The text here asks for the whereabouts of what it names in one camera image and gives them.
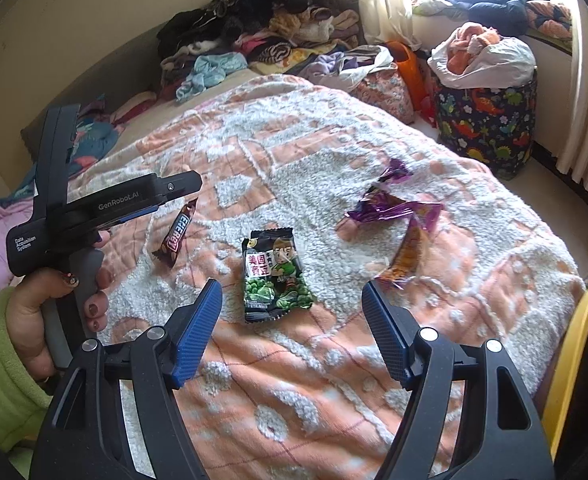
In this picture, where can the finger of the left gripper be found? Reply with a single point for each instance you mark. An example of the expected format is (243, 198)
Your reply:
(137, 214)

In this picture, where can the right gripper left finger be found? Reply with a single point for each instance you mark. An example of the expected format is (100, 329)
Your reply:
(83, 435)

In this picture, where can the green left sleeve forearm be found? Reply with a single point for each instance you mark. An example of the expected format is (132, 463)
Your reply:
(23, 403)

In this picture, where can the yellow round trash bin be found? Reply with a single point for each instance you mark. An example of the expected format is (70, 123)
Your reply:
(564, 377)

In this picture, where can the left hand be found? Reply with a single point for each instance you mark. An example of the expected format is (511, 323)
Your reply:
(30, 311)

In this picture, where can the brown chocolate bar wrapper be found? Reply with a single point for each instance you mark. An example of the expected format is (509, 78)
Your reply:
(170, 247)

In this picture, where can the green pea snack packet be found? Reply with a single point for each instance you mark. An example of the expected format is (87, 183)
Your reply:
(273, 284)

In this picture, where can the light blue garment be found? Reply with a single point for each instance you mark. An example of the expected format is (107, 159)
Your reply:
(208, 71)

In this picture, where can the orange white bed quilt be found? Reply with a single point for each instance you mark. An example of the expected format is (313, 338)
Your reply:
(308, 396)

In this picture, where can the pile of clothes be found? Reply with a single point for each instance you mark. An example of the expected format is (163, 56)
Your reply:
(273, 36)

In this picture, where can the purple candy wrapper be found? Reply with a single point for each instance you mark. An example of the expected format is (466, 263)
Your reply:
(378, 204)

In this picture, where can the white plastic bag clothes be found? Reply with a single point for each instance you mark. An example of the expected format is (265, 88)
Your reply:
(344, 70)

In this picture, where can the pink purple snack wrapper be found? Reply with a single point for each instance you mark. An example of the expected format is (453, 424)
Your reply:
(414, 245)

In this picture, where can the pink floral storage bag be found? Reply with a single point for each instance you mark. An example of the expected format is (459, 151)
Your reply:
(387, 90)

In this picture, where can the orange bag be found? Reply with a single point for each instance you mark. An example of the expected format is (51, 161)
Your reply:
(409, 70)

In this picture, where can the dinosaur print laundry basket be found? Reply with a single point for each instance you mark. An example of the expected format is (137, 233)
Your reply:
(493, 126)

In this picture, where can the white bag with clothes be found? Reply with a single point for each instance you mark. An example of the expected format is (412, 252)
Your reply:
(475, 56)

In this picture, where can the clothes on window sill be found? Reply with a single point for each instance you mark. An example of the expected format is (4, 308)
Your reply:
(549, 18)

